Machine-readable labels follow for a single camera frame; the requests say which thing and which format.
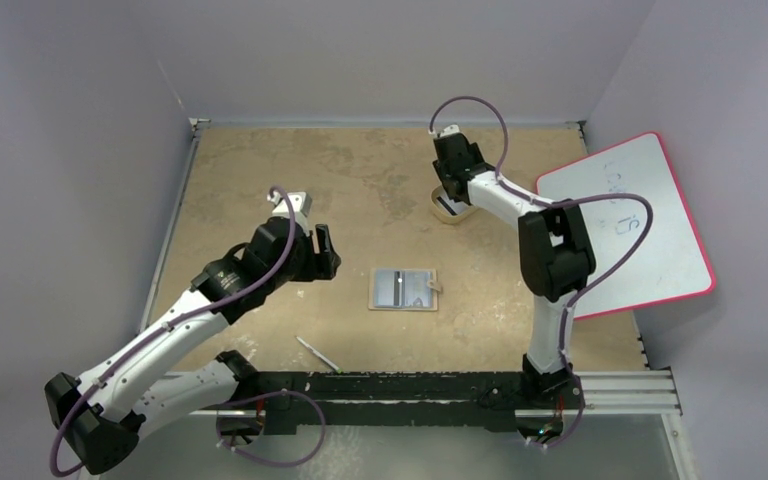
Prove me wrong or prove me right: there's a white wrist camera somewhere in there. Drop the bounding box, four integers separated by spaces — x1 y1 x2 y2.
429 124 461 139
267 191 313 232

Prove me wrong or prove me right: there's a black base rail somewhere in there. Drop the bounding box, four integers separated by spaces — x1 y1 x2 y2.
215 371 583 435

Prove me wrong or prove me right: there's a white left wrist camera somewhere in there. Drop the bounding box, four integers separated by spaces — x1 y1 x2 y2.
267 191 313 232

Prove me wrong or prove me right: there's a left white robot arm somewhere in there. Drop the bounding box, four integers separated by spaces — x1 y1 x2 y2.
44 216 341 478

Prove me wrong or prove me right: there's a stack of white cards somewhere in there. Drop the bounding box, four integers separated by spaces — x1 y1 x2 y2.
435 196 468 216

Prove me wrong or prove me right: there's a beige oval card tray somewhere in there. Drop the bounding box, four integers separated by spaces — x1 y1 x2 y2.
430 186 476 225

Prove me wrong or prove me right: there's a pink framed whiteboard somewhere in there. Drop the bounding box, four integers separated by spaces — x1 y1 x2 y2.
536 131 717 319

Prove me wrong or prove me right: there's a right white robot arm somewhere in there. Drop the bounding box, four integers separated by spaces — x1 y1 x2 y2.
430 126 596 407

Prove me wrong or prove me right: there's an aluminium frame rail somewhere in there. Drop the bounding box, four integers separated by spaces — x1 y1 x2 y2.
95 367 683 419

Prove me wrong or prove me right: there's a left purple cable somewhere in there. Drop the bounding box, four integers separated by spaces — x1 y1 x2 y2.
49 186 299 478

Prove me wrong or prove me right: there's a silver pen on table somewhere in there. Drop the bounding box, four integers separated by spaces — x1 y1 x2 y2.
296 336 343 374

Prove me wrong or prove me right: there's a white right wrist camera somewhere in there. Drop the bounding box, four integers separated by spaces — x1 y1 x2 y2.
429 124 461 139

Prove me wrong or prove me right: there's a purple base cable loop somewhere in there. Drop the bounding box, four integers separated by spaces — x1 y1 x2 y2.
214 387 330 468

